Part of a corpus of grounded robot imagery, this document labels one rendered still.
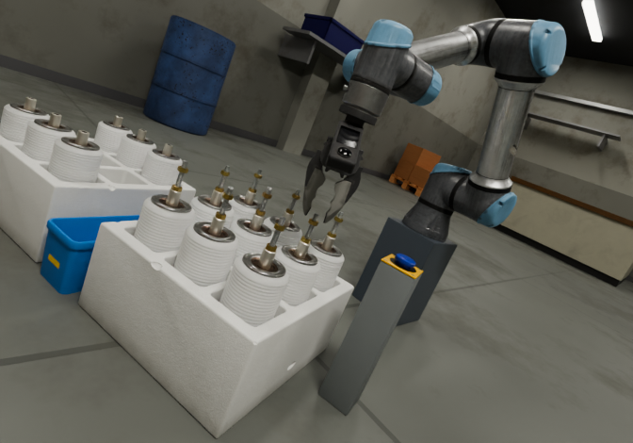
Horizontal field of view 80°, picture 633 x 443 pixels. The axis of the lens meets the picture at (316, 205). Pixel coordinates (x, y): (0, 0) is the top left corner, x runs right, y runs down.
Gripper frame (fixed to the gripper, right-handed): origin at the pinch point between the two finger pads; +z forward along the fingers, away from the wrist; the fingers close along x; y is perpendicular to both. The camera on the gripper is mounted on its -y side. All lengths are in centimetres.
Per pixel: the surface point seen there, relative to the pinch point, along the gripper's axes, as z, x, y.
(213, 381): 26.3, 5.7, -18.3
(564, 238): 6, -341, 431
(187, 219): 10.1, 22.0, -1.2
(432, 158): -26, -164, 547
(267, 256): 7.2, 5.3, -11.0
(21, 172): 19, 63, 10
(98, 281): 26.8, 33.1, -4.6
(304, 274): 10.7, -2.0, -3.7
